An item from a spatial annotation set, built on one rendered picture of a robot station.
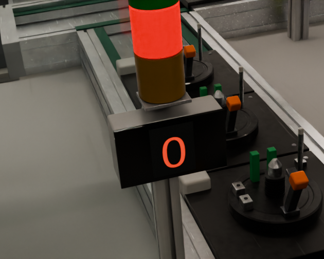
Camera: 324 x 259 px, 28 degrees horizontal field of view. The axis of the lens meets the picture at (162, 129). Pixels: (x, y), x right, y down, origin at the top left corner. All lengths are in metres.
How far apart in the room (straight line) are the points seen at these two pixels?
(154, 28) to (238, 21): 1.26
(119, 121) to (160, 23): 0.12
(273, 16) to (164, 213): 1.21
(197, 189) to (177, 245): 0.22
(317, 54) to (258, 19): 0.23
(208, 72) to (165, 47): 0.74
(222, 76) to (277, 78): 0.27
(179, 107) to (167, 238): 0.19
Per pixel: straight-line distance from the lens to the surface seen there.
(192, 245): 0.95
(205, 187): 1.03
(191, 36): 1.68
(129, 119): 0.68
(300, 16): 1.85
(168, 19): 0.63
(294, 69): 1.68
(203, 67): 1.40
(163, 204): 0.78
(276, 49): 1.80
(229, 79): 1.38
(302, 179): 0.88
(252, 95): 1.31
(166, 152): 0.69
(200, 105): 0.69
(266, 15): 1.91
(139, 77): 0.66
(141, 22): 0.63
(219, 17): 1.85
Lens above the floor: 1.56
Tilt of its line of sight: 29 degrees down
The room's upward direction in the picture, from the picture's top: 5 degrees counter-clockwise
